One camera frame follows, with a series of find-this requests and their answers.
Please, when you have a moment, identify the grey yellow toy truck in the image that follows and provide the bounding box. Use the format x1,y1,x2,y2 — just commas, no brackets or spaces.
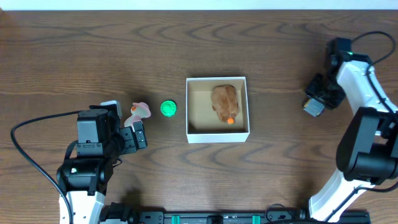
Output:
303,98,325,117

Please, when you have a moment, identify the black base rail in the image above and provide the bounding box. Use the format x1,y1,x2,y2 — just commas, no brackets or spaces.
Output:
99,202,371,224

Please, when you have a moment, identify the green ball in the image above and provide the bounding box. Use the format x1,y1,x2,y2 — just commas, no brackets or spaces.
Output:
160,100,177,117

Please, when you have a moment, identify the white cardboard box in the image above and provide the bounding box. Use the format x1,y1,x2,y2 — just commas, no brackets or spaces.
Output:
186,77,250,144

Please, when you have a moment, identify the brown plush toy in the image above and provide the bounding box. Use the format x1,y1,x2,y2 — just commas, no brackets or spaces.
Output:
211,85,239,124

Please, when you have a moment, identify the pink duck toy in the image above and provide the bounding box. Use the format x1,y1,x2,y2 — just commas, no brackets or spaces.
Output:
124,102,151,129

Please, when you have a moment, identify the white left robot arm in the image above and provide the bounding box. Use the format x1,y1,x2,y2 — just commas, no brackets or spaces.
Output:
57,101,151,223

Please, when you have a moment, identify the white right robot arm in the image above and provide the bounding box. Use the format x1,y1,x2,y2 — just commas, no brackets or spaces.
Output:
303,50,397,223

